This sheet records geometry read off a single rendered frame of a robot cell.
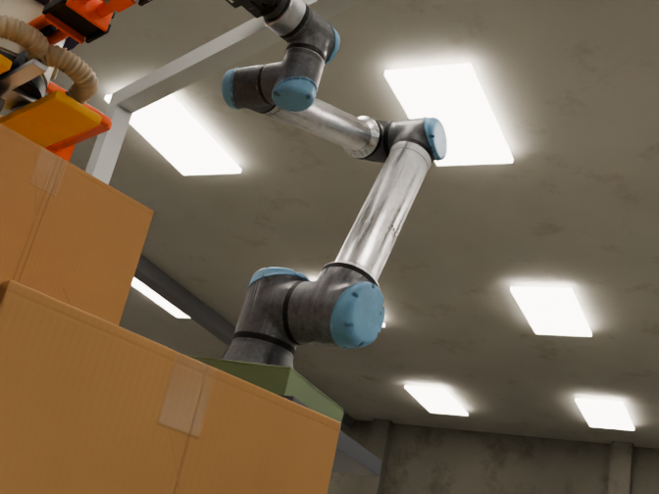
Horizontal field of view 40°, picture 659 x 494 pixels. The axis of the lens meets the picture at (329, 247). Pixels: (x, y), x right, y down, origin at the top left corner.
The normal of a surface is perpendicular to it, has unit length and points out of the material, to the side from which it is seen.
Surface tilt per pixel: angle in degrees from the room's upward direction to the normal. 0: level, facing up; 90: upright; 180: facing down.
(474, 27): 180
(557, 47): 180
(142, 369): 90
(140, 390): 90
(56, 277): 90
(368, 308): 97
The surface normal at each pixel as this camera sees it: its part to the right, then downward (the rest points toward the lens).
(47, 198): 0.73, -0.14
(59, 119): -0.20, 0.90
